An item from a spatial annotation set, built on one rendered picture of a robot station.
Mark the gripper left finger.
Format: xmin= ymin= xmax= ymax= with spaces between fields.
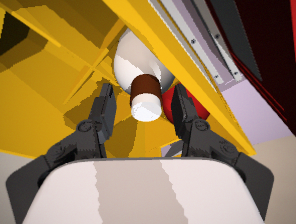
xmin=6 ymin=83 xmax=117 ymax=224

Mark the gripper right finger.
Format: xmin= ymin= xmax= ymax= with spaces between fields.
xmin=171 ymin=83 xmax=274 ymax=222

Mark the white bottle with brown label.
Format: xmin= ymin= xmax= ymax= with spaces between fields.
xmin=113 ymin=28 xmax=175 ymax=122

